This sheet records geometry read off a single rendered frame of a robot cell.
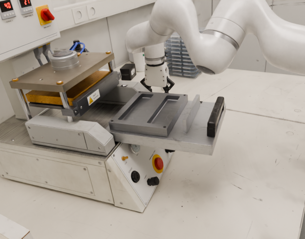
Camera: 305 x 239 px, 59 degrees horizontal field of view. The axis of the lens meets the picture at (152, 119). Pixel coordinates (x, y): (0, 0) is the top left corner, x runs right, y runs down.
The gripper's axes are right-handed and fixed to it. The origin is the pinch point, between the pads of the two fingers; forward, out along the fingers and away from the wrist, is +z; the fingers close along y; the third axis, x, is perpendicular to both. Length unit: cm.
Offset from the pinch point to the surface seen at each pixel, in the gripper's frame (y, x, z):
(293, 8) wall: -53, -193, -4
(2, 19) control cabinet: 23, 47, -42
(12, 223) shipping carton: 6, 76, -1
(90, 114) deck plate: 8.2, 37.2, -9.7
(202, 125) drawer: -31, 41, -14
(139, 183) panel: -16, 51, 2
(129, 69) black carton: 26.6, -22.9, -2.2
